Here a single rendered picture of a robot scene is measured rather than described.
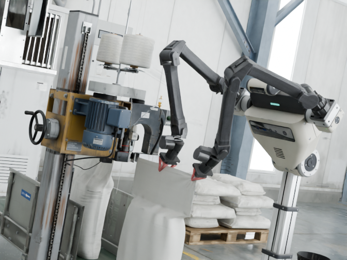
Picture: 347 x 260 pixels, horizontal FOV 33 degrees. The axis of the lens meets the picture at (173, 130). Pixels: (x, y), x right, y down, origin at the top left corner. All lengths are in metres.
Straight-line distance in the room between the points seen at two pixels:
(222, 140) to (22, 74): 3.46
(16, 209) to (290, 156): 1.91
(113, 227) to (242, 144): 5.20
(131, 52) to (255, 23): 6.41
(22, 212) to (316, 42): 7.45
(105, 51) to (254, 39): 6.17
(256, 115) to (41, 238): 1.29
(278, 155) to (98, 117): 0.95
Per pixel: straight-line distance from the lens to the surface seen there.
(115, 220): 3.96
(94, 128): 2.91
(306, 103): 2.70
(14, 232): 4.04
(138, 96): 3.19
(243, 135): 8.92
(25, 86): 5.89
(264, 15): 9.20
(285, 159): 3.10
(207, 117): 8.89
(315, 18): 10.45
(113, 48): 3.22
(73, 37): 3.09
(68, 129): 3.05
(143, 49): 2.99
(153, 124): 3.31
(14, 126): 5.90
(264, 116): 3.03
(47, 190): 3.14
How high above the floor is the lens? 1.40
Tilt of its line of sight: 3 degrees down
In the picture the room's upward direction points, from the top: 10 degrees clockwise
